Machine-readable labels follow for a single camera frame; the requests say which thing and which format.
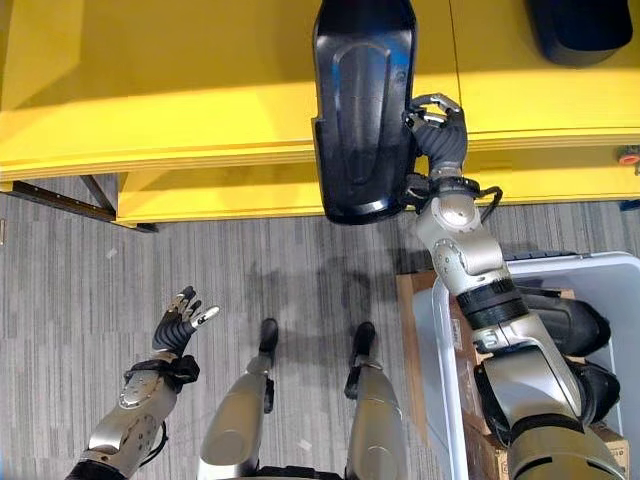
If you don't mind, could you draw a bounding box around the left silver robot leg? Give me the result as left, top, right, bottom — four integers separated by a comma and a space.
198, 317, 281, 480

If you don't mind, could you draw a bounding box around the black sole-shaped part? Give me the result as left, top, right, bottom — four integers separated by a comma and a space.
523, 0, 634, 67
517, 288, 612, 357
311, 0, 420, 225
569, 358, 622, 427

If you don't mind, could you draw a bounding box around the black metal shelf rail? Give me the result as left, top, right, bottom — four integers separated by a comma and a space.
0, 174, 160, 234

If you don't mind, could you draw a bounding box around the white plastic box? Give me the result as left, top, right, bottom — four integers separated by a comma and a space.
409, 251, 640, 480

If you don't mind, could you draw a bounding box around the yellow shelf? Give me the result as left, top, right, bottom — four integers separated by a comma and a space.
0, 0, 640, 232

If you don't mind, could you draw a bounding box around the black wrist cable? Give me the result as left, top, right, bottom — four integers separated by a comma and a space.
472, 184, 504, 222

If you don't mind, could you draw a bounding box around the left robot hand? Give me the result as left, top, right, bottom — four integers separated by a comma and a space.
152, 285, 221, 359

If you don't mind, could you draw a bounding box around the right silver robot leg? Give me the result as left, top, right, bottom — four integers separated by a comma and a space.
343, 320, 412, 480

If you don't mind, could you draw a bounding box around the flat brown cardboard sheet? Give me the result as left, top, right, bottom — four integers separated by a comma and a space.
396, 271, 439, 447

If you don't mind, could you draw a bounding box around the black robot torso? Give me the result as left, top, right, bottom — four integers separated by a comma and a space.
249, 465, 351, 480

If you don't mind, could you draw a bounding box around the brown cardboard box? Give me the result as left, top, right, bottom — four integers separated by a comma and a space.
448, 299, 632, 480

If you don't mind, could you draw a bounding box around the silver robot leg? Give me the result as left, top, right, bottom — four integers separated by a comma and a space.
343, 320, 412, 480
198, 317, 281, 480

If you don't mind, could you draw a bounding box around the red round knob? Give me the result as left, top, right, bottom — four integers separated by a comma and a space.
617, 145, 640, 175

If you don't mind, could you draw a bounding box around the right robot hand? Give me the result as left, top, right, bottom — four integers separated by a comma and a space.
404, 92, 470, 175

